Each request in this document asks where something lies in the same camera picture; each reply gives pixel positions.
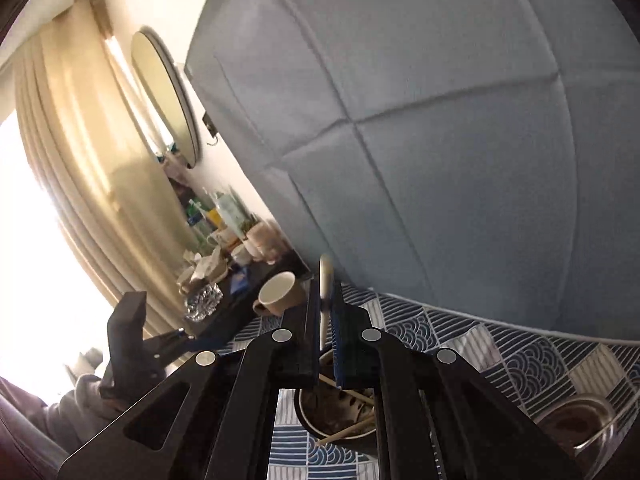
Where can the blue-grey padded headboard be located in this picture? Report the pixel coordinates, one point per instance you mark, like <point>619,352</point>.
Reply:
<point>425,110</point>

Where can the blue patterned tablecloth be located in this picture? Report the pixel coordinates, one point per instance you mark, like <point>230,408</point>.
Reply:
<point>500,350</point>

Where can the bright window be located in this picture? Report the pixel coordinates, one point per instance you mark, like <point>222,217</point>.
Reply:
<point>30,235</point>

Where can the bunch of bamboo chopsticks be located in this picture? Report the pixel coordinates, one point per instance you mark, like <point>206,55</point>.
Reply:
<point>350,430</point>

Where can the person's left forearm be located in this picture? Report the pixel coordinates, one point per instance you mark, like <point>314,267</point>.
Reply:
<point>75,400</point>

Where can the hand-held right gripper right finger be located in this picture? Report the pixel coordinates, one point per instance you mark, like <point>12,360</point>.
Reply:
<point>342,342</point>

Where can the clear glass ashtray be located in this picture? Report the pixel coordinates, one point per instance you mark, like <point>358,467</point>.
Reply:
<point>202,302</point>

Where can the cream ceramic mug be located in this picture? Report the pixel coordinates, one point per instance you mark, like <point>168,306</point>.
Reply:
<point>277,292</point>

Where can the dark side table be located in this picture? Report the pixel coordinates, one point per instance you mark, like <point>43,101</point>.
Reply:
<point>230,316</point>

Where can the beige curtain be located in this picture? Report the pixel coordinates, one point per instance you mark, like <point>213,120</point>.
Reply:
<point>90,160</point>

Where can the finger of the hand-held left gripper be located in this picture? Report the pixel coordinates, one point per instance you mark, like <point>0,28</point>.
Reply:
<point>170,342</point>

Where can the dark maroon cloth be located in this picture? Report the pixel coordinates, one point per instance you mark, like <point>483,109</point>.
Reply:
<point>17,440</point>

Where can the oval wall mirror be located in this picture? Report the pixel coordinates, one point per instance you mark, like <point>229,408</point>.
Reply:
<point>160,95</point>

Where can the dark cylindrical utensil holder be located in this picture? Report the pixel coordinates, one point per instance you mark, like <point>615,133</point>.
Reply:
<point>325,417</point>

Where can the cluster of toiletry bottles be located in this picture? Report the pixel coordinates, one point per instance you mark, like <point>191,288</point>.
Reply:
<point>225,210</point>

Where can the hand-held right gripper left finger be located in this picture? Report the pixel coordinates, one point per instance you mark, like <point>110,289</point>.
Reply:
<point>314,332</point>

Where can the shiny metal bowl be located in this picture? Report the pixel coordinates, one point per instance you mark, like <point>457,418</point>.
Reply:
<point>575,420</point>

